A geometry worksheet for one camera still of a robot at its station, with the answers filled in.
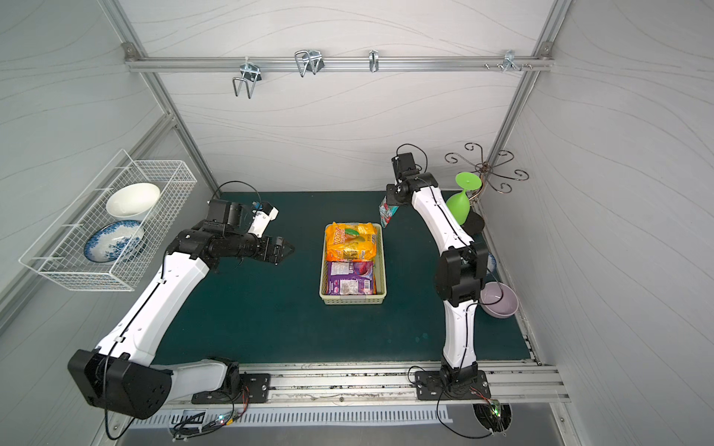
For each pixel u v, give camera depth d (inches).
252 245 25.2
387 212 38.1
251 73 30.9
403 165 28.2
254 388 28.9
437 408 25.6
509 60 30.1
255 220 25.6
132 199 29.4
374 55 27.8
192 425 27.3
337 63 30.9
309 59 30.0
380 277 37.5
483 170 33.6
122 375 14.6
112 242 25.2
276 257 26.0
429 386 29.0
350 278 34.5
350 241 36.4
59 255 22.3
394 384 29.6
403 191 26.1
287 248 28.5
